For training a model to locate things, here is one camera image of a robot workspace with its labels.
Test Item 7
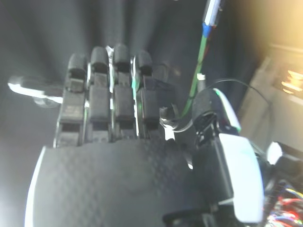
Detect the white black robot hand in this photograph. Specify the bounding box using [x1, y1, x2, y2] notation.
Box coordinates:
[23, 44, 265, 227]

